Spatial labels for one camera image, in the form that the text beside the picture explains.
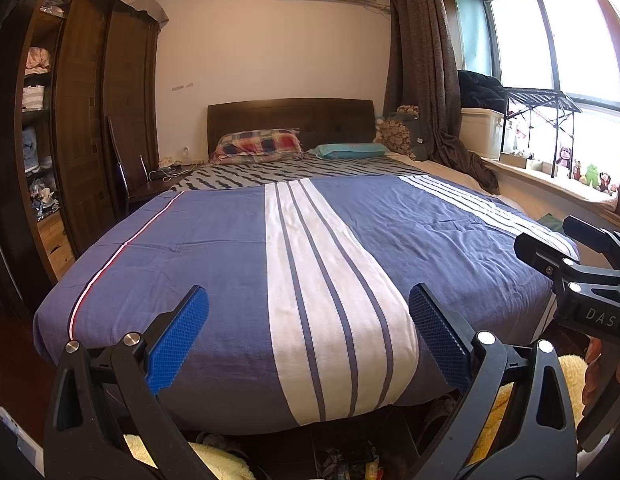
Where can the dark wooden wardrobe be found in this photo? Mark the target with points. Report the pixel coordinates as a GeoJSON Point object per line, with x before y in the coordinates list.
{"type": "Point", "coordinates": [85, 110]}

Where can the person's right hand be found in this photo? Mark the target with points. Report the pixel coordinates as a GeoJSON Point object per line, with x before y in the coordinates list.
{"type": "Point", "coordinates": [598, 372]}

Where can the black jacket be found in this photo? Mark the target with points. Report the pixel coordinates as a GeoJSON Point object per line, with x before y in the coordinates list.
{"type": "Point", "coordinates": [482, 91]}

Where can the dark green cushion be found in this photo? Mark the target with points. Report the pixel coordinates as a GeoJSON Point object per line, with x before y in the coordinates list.
{"type": "Point", "coordinates": [419, 140]}

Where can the teal pillow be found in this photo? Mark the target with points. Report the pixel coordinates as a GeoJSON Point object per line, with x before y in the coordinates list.
{"type": "Point", "coordinates": [347, 150]}

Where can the grey slipper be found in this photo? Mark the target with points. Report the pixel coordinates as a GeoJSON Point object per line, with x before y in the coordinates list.
{"type": "Point", "coordinates": [440, 417]}
{"type": "Point", "coordinates": [221, 444]}

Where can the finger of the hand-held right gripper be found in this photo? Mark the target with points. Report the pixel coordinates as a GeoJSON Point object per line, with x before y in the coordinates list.
{"type": "Point", "coordinates": [544, 255]}
{"type": "Point", "coordinates": [597, 237]}

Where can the teal roller blind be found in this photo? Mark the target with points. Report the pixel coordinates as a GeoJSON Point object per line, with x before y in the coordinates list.
{"type": "Point", "coordinates": [470, 25]}

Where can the brown monkey plush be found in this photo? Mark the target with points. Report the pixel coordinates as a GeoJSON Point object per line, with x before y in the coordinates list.
{"type": "Point", "coordinates": [564, 157]}

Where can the green frog plush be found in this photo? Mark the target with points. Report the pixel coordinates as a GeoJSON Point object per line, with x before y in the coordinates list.
{"type": "Point", "coordinates": [592, 174]}

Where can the small brown plush toy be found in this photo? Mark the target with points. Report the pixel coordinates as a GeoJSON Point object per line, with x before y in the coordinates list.
{"type": "Point", "coordinates": [578, 170]}
{"type": "Point", "coordinates": [605, 182]}

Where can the white storage box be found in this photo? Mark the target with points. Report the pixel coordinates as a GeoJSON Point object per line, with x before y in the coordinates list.
{"type": "Point", "coordinates": [482, 132]}

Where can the pink folded clothes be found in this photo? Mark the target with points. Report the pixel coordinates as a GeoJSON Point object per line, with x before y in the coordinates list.
{"type": "Point", "coordinates": [37, 59]}

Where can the black striped grey bedsheet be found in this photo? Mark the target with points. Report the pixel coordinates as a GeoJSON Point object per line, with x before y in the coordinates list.
{"type": "Point", "coordinates": [290, 172]}

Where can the dark wooden headboard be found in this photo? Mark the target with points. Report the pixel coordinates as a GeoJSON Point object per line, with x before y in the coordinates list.
{"type": "Point", "coordinates": [290, 115]}

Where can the brown patterned cushion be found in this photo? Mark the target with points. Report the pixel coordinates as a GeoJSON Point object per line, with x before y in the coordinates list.
{"type": "Point", "coordinates": [393, 132]}

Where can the large window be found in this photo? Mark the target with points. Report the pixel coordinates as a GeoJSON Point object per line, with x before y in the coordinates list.
{"type": "Point", "coordinates": [564, 35]}

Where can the black drying rack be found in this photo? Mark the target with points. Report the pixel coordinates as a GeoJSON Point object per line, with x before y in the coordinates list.
{"type": "Point", "coordinates": [542, 100]}

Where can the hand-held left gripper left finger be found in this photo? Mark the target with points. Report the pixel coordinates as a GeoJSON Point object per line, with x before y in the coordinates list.
{"type": "Point", "coordinates": [177, 340]}

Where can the white folded clothes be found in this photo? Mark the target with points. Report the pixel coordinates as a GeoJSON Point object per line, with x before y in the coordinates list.
{"type": "Point", "coordinates": [34, 97]}

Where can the light blue folded clothes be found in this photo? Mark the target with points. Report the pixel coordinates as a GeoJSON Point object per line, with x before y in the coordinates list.
{"type": "Point", "coordinates": [31, 147]}

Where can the dark chair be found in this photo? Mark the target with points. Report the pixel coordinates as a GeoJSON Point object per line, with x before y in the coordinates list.
{"type": "Point", "coordinates": [120, 170]}

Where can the green cloth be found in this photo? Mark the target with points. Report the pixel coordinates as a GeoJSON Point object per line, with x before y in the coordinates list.
{"type": "Point", "coordinates": [550, 222]}

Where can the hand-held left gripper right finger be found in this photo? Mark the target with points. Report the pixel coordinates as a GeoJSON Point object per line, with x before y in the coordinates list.
{"type": "Point", "coordinates": [439, 340]}

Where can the plaid pillow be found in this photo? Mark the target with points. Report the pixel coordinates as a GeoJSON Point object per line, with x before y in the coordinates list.
{"type": "Point", "coordinates": [255, 146]}

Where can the brown curtain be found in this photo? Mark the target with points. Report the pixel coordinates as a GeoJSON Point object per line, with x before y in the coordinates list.
{"type": "Point", "coordinates": [424, 70]}

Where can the mixed dark clothes pile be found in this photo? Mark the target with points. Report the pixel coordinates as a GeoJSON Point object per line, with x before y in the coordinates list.
{"type": "Point", "coordinates": [44, 200]}

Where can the blue white striped blanket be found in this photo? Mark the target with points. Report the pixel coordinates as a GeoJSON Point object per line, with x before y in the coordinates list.
{"type": "Point", "coordinates": [215, 270]}

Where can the yellow fluffy rug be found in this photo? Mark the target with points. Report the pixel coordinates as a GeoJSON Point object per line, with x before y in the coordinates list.
{"type": "Point", "coordinates": [220, 467]}

